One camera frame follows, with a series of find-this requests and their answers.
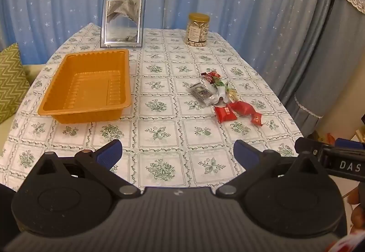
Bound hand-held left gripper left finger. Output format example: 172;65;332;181
29;139;141;199

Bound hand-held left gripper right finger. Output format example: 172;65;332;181
215;139;328;198

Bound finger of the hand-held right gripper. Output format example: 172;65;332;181
295;136;328;158
334;138;365;152

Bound red square snack packet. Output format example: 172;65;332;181
214;104;238;123

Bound large red twist-wrapped snack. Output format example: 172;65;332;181
229;101;263;126

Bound green and white snack packet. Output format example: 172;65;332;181
211;80;233;105

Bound orange plastic tray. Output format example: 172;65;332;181
38;49;132;125

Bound silver snack packet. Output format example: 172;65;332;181
190;83;216;105

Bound red foil candy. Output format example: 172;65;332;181
201;71;220;84

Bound person's right hand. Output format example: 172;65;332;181
348;188;365;237

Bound floral white tablecloth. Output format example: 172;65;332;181
0;23;303;192

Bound red white cloth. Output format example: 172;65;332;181
326;231;365;252

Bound grey lace-trimmed cover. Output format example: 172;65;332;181
285;0;365;128

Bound light green sofa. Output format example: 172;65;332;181
0;63;43;158

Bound green zigzag cushion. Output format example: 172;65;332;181
0;43;31;124

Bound clear jar with gold lid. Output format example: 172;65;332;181
184;13;210;47

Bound silver picture frame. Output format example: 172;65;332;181
100;0;147;48

